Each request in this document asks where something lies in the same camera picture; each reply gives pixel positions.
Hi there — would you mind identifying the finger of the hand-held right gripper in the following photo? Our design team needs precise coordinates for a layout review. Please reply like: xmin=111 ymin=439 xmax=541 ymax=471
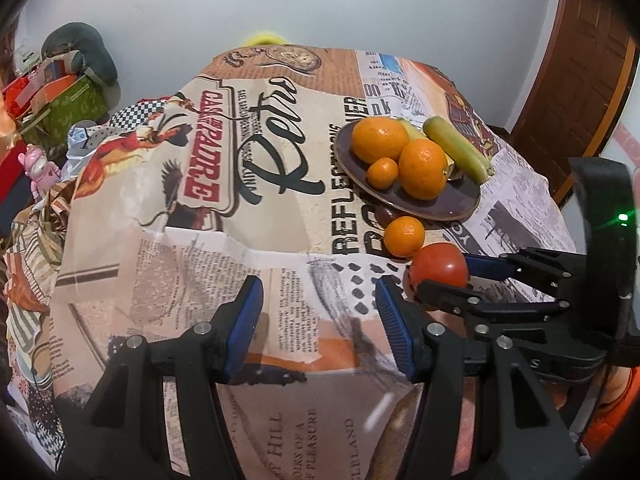
xmin=416 ymin=280 xmax=573 ymax=336
xmin=464 ymin=247 xmax=588 ymax=293

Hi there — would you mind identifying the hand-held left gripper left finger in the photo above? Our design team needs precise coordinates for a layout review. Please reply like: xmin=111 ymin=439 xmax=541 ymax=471
xmin=60 ymin=275 xmax=265 ymax=480

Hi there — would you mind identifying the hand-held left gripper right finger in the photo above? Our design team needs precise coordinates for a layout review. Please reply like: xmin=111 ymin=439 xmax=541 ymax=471
xmin=374 ymin=276 xmax=581 ymax=480

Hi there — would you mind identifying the red tomato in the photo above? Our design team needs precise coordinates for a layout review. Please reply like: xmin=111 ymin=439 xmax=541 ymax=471
xmin=409 ymin=242 xmax=470 ymax=291

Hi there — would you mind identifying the dark purple plate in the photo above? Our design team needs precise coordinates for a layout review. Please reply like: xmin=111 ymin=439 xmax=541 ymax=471
xmin=334 ymin=116 xmax=482 ymax=222

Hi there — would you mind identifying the small tangerine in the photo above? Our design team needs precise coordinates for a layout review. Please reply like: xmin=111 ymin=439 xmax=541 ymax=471
xmin=366 ymin=157 xmax=400 ymax=190
xmin=383 ymin=216 xmax=426 ymax=260

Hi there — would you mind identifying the large orange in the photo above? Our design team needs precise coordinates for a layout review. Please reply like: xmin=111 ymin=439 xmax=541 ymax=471
xmin=398 ymin=138 xmax=449 ymax=201
xmin=351 ymin=116 xmax=410 ymax=165

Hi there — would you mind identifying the green-yellow banana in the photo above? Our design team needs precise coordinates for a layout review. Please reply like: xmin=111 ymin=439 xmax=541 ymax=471
xmin=423 ymin=116 xmax=496 ymax=184

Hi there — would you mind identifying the yellow banana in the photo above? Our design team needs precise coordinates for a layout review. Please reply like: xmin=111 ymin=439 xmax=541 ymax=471
xmin=397 ymin=117 xmax=426 ymax=142

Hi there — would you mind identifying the printed newspaper-style tablecloth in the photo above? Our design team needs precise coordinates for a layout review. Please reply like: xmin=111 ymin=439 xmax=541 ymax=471
xmin=50 ymin=45 xmax=588 ymax=480

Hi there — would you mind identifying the brown wooden door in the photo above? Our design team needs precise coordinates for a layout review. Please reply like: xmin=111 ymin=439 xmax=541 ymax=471
xmin=507 ymin=0 xmax=640 ymax=161

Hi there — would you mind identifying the orange cloth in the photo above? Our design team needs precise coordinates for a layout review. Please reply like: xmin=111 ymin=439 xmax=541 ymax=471
xmin=585 ymin=365 xmax=640 ymax=456

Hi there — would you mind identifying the striped patterned blanket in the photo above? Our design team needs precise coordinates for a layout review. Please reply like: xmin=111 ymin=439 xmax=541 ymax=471
xmin=0 ymin=180 xmax=68 ymax=311

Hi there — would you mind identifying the black-white checkered cloth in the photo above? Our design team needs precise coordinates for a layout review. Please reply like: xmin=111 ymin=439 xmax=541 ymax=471
xmin=107 ymin=97 xmax=173 ymax=128

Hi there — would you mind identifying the white dotted cap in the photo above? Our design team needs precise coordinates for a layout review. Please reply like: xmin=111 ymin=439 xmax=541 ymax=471
xmin=67 ymin=120 xmax=108 ymax=157

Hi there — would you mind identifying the pink toy figure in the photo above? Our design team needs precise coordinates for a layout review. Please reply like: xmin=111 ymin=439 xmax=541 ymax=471
xmin=20 ymin=144 xmax=63 ymax=201

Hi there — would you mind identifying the green patterned bag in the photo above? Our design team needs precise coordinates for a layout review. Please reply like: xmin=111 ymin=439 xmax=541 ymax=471
xmin=20 ymin=77 xmax=108 ymax=146

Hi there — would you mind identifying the yellow round object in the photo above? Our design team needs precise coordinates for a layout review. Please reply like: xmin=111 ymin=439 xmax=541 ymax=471
xmin=242 ymin=31 xmax=291 ymax=47

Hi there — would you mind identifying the orange box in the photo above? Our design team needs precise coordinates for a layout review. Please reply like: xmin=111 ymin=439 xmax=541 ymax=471
xmin=30 ymin=60 xmax=83 ymax=111

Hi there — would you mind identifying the red box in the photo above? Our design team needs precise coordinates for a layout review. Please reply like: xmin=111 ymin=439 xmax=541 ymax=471
xmin=0 ymin=77 xmax=41 ymax=116

